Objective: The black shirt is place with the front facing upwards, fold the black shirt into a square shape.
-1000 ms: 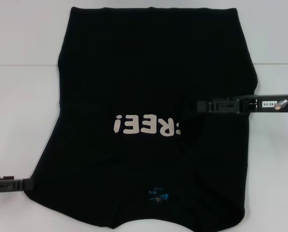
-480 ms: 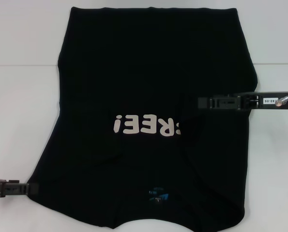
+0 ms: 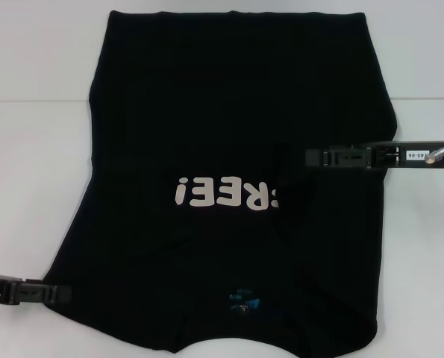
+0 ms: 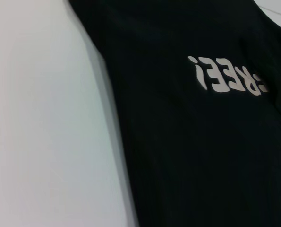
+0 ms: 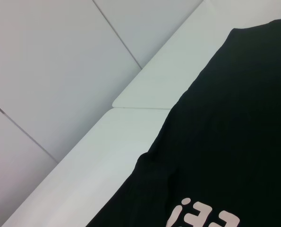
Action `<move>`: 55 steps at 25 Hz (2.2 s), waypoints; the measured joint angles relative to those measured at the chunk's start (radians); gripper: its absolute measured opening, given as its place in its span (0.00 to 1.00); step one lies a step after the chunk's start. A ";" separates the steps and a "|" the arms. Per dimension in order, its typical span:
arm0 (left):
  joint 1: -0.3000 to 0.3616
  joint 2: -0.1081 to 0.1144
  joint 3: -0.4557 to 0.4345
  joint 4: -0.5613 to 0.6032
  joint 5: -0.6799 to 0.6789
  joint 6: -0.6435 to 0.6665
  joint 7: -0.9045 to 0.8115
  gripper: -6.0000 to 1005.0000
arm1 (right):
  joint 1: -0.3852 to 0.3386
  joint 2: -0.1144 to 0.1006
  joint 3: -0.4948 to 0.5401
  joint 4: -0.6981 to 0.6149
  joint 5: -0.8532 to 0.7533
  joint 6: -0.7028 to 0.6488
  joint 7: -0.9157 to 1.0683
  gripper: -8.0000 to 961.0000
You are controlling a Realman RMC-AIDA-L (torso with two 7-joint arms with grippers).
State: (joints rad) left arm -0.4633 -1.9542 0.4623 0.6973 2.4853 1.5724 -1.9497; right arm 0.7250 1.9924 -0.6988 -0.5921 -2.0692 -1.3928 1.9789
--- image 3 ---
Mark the black shirt with FREE print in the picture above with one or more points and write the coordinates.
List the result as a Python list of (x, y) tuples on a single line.
[(221, 112)]

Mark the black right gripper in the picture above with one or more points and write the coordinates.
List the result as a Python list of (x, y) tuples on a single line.
[(393, 154)]

